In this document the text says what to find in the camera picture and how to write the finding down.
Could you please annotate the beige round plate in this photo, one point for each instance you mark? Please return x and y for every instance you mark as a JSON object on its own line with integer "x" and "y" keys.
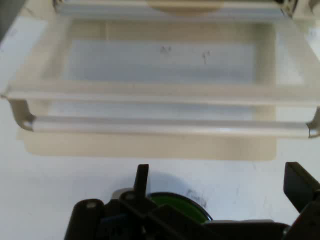
{"x": 183, "y": 6}

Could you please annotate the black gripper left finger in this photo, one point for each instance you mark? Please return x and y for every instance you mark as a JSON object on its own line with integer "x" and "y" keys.
{"x": 141, "y": 185}

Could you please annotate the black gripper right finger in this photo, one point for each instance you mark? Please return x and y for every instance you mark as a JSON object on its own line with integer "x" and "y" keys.
{"x": 298, "y": 186}

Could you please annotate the green round disc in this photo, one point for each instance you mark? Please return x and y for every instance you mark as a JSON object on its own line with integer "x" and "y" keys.
{"x": 186, "y": 206}

